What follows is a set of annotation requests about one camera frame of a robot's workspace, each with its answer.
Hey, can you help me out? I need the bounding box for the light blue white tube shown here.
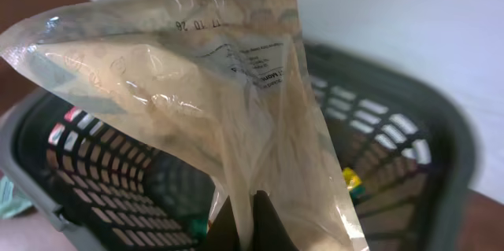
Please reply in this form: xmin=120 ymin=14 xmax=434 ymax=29
xmin=0 ymin=176 xmax=33 ymax=220

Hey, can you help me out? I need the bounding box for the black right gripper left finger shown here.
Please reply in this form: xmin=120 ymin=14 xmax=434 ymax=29
xmin=200 ymin=198 xmax=240 ymax=251

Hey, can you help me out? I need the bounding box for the beige noodle packet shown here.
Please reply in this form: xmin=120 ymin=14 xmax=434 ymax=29
xmin=1 ymin=0 xmax=368 ymax=250

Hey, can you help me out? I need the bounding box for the grey plastic basket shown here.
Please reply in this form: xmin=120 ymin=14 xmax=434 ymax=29
xmin=1 ymin=46 xmax=476 ymax=250

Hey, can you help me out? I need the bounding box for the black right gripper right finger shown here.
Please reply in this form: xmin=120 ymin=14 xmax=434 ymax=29
xmin=252 ymin=190 xmax=298 ymax=251

